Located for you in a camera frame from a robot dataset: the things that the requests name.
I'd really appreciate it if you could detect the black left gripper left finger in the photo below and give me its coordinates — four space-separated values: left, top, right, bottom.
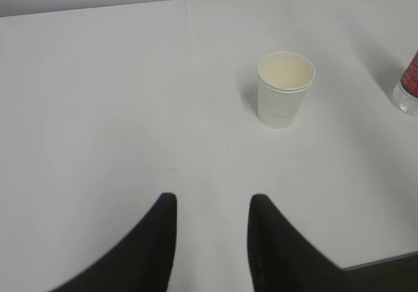
54 193 178 291

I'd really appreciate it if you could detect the clear water bottle red label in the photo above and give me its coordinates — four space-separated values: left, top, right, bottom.
392 52 418 116

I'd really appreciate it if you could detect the white paper cup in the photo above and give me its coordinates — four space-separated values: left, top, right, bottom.
257 52 315 129

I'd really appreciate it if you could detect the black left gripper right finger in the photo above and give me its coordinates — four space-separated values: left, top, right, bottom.
247 194 417 291

